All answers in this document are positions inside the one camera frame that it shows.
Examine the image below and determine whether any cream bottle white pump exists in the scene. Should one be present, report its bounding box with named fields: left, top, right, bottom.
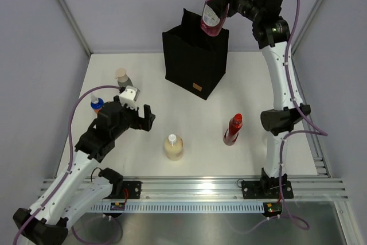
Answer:
left=163, top=134, right=184, bottom=161

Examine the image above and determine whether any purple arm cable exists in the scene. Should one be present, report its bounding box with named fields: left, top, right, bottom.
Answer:
left=229, top=0, right=329, bottom=233
left=13, top=84, right=124, bottom=245

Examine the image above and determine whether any grey bottle beige cap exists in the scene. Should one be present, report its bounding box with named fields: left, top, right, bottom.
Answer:
left=115, top=68, right=133, bottom=89

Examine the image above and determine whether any red tall bottle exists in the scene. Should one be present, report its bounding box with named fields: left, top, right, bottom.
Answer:
left=223, top=113, right=243, bottom=146

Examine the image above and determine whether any aluminium rail front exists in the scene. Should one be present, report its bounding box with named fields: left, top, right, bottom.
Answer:
left=124, top=177, right=348, bottom=201

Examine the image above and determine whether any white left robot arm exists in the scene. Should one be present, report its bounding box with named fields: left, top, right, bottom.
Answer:
left=13, top=96, right=155, bottom=244

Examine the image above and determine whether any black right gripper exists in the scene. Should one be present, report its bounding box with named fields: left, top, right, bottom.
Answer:
left=207, top=0, right=264, bottom=23

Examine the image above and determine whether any aluminium frame post right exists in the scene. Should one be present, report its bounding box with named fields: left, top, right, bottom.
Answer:
left=292, top=0, right=325, bottom=55

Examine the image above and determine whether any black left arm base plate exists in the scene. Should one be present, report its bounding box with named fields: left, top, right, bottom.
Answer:
left=105, top=181, right=142, bottom=200

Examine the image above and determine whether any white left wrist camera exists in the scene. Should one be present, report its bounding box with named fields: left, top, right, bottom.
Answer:
left=118, top=85, right=140, bottom=110

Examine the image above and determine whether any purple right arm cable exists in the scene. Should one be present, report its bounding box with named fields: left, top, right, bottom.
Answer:
left=229, top=0, right=329, bottom=233

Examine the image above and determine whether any pink bottle red cap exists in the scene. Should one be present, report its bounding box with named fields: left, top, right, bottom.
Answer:
left=200, top=0, right=228, bottom=37

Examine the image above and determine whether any black canvas bag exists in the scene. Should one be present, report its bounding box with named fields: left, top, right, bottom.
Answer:
left=162, top=9, right=229, bottom=100

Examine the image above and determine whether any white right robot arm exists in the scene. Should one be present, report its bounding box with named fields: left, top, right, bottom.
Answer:
left=225, top=0, right=311, bottom=199

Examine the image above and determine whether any white slotted cable duct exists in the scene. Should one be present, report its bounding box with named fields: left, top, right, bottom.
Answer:
left=88, top=201, right=264, bottom=213

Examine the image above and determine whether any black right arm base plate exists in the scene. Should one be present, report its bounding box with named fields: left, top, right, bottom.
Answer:
left=241, top=180, right=294, bottom=199

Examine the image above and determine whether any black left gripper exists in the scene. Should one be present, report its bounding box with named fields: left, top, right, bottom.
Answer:
left=111, top=102, right=155, bottom=139

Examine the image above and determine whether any aluminium frame post left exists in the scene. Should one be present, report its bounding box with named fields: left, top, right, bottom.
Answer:
left=55, top=0, right=93, bottom=57

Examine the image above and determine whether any orange bottle blue cap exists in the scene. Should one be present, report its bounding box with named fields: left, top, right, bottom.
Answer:
left=90, top=92, right=104, bottom=114

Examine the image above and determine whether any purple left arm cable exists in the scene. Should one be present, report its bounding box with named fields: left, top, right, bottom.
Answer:
left=13, top=84, right=124, bottom=245

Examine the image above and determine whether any aluminium frame post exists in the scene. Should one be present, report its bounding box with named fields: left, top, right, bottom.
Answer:
left=55, top=0, right=93, bottom=57
left=292, top=0, right=325, bottom=55

